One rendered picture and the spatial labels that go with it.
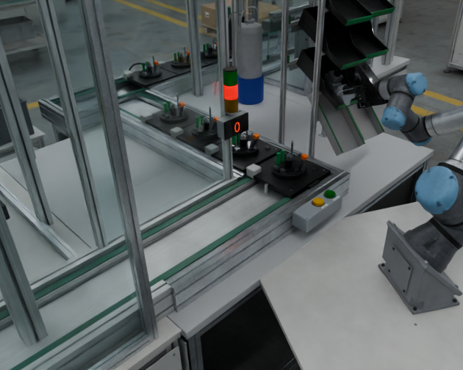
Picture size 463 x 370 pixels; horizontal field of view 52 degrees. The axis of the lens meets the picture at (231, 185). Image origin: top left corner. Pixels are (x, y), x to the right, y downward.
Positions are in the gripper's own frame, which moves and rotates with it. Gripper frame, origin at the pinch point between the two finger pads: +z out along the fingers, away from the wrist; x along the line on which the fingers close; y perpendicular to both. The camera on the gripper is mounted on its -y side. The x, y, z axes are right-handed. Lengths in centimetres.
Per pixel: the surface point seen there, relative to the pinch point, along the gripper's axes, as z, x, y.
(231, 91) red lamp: 3.1, -47.3, -11.6
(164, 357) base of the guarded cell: -13, -102, 56
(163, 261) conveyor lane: 4, -89, 35
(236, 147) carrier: 32.8, -35.0, 11.8
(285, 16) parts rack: 11.7, -10.2, -33.4
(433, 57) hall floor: 256, 395, 19
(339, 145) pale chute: 5.0, -4.0, 21.0
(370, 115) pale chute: 12.0, 23.1, 15.2
